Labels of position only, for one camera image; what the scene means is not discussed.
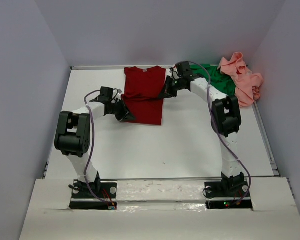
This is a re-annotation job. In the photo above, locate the red t-shirt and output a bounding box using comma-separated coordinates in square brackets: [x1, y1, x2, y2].
[121, 66, 166, 126]

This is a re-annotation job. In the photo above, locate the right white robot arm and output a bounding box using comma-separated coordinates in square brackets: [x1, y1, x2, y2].
[159, 61, 251, 201]

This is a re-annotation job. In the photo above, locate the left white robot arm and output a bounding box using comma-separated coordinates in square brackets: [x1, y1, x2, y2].
[54, 86, 136, 202]

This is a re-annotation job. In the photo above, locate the green t-shirt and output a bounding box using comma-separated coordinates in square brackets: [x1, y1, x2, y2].
[190, 64, 236, 96]

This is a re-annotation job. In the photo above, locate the pink t-shirt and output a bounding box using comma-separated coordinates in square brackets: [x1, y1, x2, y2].
[217, 52, 264, 108]

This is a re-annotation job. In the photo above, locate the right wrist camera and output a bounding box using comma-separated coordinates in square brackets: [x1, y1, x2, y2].
[169, 65, 180, 80]

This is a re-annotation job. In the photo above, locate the metal rail back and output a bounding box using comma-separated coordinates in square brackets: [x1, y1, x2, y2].
[69, 64, 185, 71]

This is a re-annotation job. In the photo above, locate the metal rail front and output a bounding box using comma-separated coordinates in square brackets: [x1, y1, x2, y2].
[101, 177, 222, 182]

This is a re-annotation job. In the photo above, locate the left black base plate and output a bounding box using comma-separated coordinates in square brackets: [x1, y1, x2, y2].
[68, 180, 118, 211]

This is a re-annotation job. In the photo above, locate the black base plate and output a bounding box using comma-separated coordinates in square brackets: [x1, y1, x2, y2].
[202, 181, 253, 210]
[68, 180, 118, 211]

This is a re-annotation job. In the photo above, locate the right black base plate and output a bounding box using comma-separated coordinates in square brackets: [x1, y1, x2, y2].
[202, 181, 253, 210]

